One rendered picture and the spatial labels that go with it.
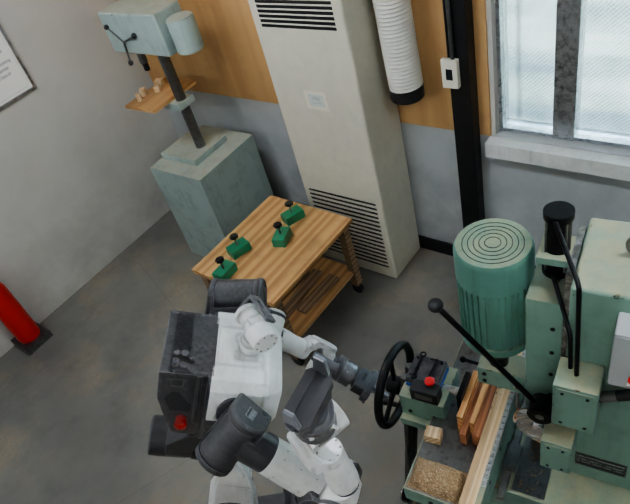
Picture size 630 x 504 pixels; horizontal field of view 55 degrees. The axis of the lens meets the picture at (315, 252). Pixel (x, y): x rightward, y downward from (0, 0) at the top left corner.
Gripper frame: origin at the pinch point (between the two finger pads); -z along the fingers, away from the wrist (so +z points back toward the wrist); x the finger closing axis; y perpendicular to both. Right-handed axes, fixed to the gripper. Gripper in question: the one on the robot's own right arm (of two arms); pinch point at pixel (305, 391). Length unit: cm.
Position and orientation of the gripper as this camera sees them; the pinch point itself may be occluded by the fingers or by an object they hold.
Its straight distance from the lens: 106.2
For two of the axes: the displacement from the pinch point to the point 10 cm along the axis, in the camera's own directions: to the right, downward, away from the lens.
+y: 8.8, 3.6, -3.2
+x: 4.7, -7.6, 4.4
